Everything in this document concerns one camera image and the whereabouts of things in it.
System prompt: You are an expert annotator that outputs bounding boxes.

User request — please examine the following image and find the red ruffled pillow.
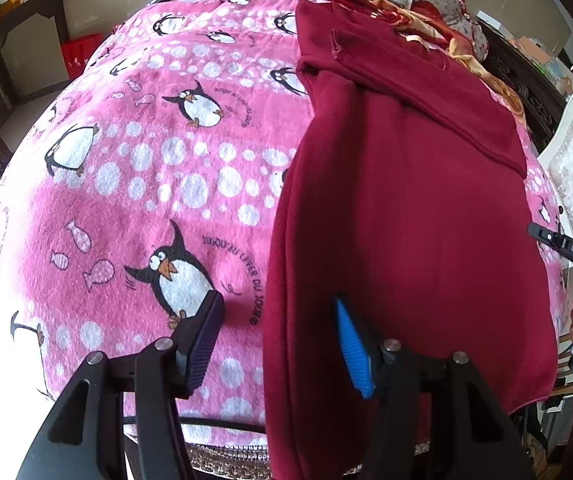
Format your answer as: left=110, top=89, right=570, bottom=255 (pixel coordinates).
left=409, top=0, right=449, bottom=23

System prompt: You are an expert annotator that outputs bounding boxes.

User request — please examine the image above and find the dark red fleece garment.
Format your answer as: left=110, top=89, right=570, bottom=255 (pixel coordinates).
left=264, top=0, right=559, bottom=480

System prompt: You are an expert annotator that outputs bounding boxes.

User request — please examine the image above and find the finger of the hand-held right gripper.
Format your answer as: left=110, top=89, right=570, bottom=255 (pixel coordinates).
left=527, top=222, right=573, bottom=261

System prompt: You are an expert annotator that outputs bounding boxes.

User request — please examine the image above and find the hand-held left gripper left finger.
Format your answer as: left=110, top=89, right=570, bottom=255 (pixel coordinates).
left=16, top=290, right=227, bottom=480

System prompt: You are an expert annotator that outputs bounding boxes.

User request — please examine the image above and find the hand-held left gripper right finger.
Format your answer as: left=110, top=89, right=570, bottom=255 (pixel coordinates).
left=333, top=295, right=537, bottom=480

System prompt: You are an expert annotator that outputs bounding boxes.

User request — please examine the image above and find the pile of coloured papers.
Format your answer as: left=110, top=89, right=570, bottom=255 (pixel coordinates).
left=513, top=35, right=573, bottom=86

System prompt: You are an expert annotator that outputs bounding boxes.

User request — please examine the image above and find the pink penguin print blanket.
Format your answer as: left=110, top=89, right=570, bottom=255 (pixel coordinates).
left=0, top=0, right=572, bottom=456

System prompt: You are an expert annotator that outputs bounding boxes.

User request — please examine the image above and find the red plastic basket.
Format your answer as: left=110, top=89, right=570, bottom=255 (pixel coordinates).
left=61, top=32, right=104, bottom=81

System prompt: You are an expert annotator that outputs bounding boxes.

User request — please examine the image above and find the dark carved wooden nightstand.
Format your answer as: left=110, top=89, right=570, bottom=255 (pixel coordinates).
left=476, top=15, right=567, bottom=141

